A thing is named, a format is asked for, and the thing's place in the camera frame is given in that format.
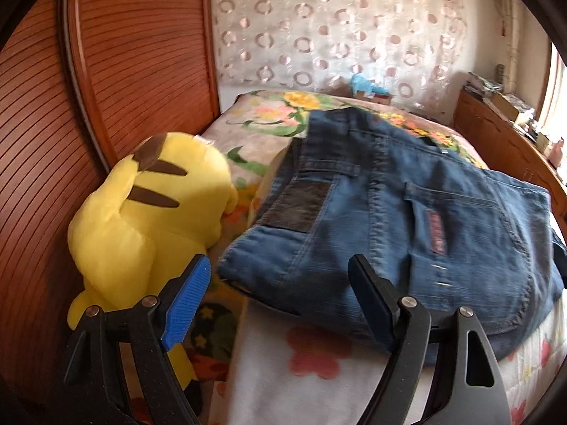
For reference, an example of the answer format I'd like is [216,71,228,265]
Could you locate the blue denim pants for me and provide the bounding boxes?
[217,108,567,361]

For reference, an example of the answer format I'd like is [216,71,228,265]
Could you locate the floral fleece blanket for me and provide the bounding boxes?
[184,90,492,381]

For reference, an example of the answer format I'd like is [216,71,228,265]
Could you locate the circle-patterned sheer curtain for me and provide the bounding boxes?
[210,0,497,102]

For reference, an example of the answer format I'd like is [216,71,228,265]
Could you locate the small blue toy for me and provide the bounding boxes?
[350,73,393,98]

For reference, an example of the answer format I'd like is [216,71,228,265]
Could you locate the wooden side cabinet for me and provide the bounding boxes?
[454,89,567,213]

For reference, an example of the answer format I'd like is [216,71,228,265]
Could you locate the white strawberry-print bed sheet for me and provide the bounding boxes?
[208,292,563,425]

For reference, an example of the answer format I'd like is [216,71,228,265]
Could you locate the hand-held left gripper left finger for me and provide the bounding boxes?
[57,253,212,425]

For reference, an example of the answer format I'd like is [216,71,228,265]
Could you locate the yellow plush toy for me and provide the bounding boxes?
[66,132,238,412]

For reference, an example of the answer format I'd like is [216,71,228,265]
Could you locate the wooden slatted wardrobe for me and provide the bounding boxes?
[0,0,222,408]

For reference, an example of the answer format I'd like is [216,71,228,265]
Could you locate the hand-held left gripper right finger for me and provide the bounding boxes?
[348,254,510,425]

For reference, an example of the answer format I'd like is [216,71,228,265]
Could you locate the pile of clutter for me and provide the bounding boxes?
[463,64,567,169]

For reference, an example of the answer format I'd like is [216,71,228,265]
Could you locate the window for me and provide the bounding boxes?
[538,44,567,134]

